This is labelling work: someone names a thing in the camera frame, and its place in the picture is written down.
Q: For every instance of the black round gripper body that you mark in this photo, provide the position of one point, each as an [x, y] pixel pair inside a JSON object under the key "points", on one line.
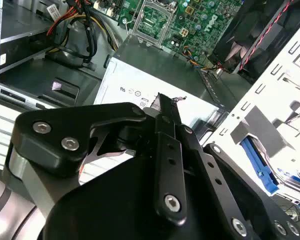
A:
{"points": [[110, 205]]}

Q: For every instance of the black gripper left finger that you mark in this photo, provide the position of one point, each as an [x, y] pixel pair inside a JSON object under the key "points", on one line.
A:
{"points": [[52, 135]]}

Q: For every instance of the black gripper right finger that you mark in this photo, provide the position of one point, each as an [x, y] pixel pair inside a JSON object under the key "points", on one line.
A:
{"points": [[215, 175]]}

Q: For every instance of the hard disk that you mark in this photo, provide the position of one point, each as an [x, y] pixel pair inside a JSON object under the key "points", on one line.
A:
{"points": [[257, 162]]}

